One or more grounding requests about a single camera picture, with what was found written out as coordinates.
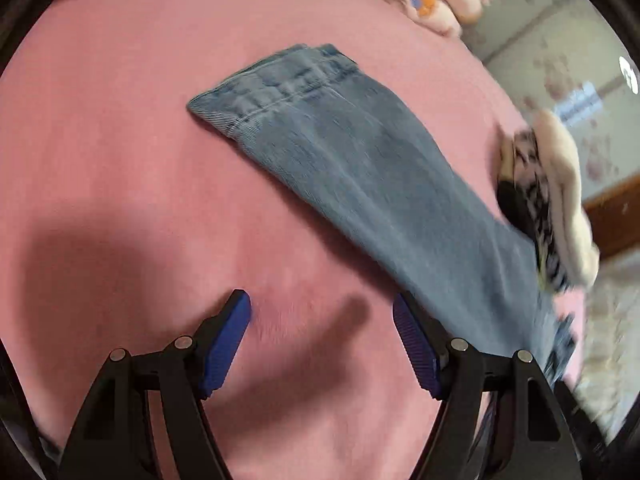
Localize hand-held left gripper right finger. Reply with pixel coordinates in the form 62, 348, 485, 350
392, 291, 583, 480

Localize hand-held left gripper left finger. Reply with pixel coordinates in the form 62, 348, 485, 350
57, 289, 252, 480

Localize blue denim jeans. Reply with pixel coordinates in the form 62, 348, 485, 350
187, 43, 576, 386

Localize black folded garment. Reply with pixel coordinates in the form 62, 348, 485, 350
496, 180, 538, 241

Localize pink bed sheet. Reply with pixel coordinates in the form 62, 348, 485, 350
0, 0, 588, 480

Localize brown wooden door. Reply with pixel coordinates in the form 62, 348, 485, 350
582, 174, 640, 261

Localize floral wardrobe doors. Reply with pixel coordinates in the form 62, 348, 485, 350
465, 0, 640, 211

